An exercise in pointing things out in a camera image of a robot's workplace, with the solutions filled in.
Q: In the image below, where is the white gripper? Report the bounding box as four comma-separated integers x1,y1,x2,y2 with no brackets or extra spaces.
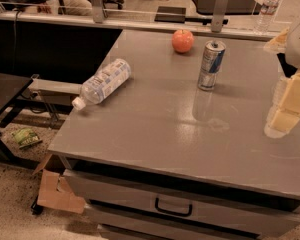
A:
263,14,300,134

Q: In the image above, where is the red bull can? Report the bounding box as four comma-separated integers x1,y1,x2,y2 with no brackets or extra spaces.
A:
198,40,226,91

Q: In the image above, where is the red apple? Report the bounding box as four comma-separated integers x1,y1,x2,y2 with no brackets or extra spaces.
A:
172,29,194,53

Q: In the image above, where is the upright clear water bottle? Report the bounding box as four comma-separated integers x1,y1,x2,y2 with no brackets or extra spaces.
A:
254,0,281,35

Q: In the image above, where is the black flat plate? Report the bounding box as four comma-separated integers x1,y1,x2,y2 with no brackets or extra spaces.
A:
154,6,186,23

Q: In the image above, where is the grey drawer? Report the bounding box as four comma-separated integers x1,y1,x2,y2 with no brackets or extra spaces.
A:
64,170,300,240
84,204,258,240

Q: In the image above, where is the lying clear water bottle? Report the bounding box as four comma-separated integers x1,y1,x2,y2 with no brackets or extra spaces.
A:
72,59,131,110

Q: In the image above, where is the grey top drawer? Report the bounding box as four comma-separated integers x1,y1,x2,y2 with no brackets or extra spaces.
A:
64,170,300,240

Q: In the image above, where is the brown cardboard box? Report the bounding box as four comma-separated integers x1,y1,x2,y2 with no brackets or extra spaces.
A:
33,154,86,214

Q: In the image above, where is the green snack bag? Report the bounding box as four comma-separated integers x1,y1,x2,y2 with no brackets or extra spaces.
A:
12,128,42,149

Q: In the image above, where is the black side table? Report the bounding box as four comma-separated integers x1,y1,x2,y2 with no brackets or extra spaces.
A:
0,73,38,169

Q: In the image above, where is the grey metal post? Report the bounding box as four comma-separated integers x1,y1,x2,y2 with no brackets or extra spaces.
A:
91,0,105,23
211,0,229,33

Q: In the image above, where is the black drawer handle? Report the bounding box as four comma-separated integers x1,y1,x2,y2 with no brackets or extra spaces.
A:
154,197,193,217

